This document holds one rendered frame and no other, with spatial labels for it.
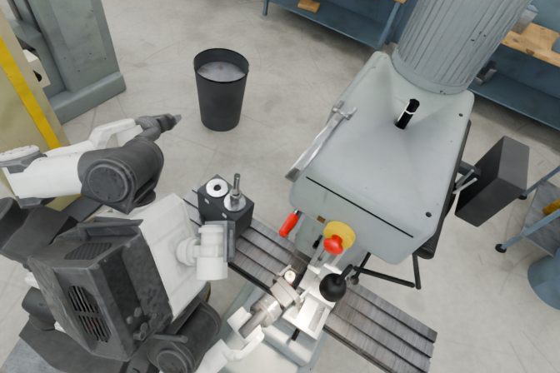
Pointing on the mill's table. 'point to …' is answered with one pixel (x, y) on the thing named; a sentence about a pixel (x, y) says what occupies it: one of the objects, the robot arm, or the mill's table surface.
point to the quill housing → (308, 231)
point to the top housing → (387, 164)
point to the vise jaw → (314, 291)
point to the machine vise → (306, 315)
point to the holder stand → (216, 211)
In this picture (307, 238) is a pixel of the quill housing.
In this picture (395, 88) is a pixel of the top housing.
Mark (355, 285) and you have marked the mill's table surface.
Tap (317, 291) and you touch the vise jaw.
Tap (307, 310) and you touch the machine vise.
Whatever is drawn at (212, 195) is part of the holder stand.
